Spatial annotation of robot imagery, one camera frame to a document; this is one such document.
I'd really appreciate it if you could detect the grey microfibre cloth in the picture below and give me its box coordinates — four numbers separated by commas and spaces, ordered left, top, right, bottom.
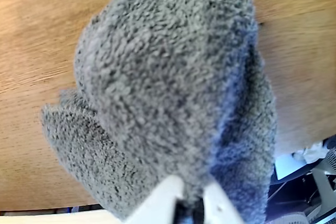
40, 0, 278, 224

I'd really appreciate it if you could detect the white flat sheet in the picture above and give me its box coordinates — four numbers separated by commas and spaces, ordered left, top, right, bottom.
274, 152, 309, 180

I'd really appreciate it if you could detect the white furniture leg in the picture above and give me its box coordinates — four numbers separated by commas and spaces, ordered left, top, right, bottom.
304, 165, 336, 213

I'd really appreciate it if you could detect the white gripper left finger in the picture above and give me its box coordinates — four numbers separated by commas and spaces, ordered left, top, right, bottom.
125, 175, 185, 224

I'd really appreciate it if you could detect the crumpled white paper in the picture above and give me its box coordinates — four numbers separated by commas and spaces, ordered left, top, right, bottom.
291, 141, 329, 164

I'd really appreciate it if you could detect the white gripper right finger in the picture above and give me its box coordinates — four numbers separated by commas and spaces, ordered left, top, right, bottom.
201, 179, 245, 224

